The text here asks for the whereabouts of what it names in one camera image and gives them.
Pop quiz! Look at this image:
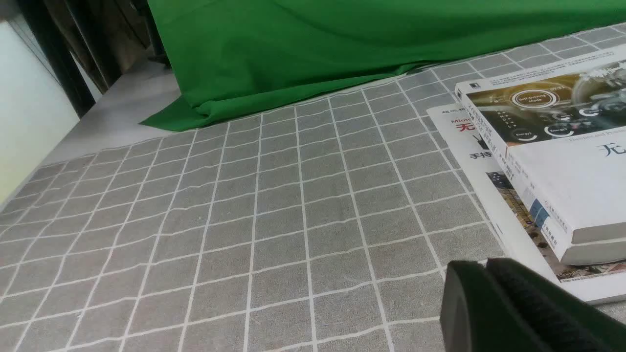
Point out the green backdrop cloth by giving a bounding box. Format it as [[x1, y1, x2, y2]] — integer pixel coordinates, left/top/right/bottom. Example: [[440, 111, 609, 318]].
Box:
[[142, 0, 626, 132]]

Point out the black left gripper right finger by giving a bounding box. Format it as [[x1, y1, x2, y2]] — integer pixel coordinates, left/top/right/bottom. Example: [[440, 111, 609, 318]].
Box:
[[486, 258, 626, 352]]

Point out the thin white magazine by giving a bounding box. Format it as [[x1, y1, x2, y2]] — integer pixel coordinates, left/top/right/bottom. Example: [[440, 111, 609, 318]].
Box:
[[427, 103, 626, 305]]

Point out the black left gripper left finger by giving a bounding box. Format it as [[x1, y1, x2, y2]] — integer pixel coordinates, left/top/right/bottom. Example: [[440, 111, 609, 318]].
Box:
[[440, 261, 541, 352]]

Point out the white self-driving textbook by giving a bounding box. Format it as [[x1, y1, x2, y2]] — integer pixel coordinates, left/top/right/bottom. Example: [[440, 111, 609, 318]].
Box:
[[455, 44, 626, 244]]

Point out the grey checkered tablecloth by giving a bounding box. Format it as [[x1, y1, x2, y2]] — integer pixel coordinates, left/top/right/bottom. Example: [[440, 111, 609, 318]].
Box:
[[1, 23, 625, 352]]

